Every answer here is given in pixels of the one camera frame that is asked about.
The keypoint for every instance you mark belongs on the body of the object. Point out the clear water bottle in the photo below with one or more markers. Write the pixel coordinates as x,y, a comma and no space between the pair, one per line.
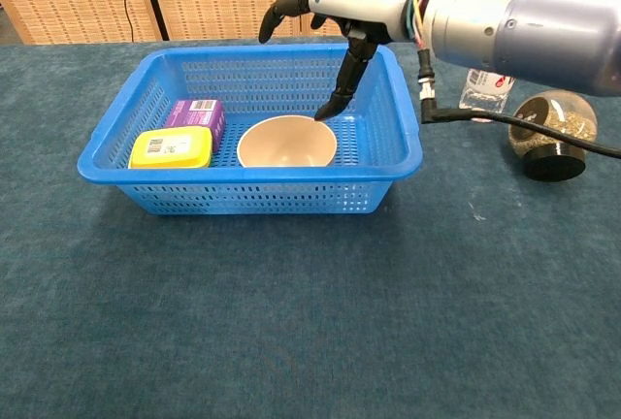
485,94

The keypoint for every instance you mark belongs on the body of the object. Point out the round jar with black lid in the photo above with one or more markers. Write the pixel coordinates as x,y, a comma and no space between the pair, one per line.
553,147

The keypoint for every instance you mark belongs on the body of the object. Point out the blue table mat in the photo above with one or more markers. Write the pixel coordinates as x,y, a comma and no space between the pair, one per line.
291,317

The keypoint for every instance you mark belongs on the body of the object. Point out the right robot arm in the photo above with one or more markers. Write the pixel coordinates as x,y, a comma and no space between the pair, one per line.
533,26

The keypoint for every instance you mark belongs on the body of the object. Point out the purple box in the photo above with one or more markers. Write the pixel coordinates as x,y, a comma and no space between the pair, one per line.
194,113

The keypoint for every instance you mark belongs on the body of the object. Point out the blue plastic basket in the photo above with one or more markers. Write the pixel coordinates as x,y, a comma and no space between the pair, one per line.
145,181

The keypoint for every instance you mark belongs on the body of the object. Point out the yellow-lidded green container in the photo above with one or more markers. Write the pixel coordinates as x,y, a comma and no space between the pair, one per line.
170,147

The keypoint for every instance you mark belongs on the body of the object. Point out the beige bowl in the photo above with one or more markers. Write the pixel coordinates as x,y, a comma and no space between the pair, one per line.
286,145

